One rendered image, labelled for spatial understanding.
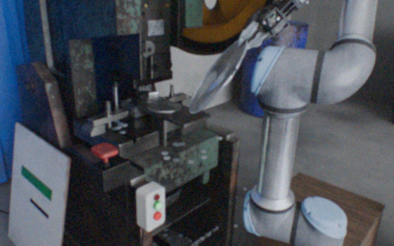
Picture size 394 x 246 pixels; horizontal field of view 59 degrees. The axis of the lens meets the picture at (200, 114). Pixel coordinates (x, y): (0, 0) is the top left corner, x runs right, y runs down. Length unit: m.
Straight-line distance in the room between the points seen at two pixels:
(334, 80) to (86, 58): 0.96
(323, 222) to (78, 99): 0.98
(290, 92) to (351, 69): 0.13
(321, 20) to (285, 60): 3.76
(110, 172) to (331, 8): 3.76
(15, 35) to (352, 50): 1.90
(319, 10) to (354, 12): 3.65
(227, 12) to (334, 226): 0.94
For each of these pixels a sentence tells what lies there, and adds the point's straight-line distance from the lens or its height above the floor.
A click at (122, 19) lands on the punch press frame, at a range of 1.13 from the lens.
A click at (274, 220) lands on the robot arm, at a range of 0.98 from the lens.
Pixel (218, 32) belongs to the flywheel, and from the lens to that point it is 1.51.
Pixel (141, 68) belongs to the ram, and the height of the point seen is 0.93.
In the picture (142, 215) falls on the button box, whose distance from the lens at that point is 1.13.
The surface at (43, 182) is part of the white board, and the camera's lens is 1.62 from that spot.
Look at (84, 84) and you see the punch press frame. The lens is 1.45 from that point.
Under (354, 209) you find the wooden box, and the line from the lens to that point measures 1.66.
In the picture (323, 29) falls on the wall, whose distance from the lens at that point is 4.52.
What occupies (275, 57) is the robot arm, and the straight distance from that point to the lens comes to 0.78.
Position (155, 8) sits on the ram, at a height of 1.13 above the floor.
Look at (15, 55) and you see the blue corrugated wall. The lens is 2.32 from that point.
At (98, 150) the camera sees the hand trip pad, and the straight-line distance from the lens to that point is 1.05.
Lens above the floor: 1.22
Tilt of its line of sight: 21 degrees down
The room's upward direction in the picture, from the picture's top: 2 degrees clockwise
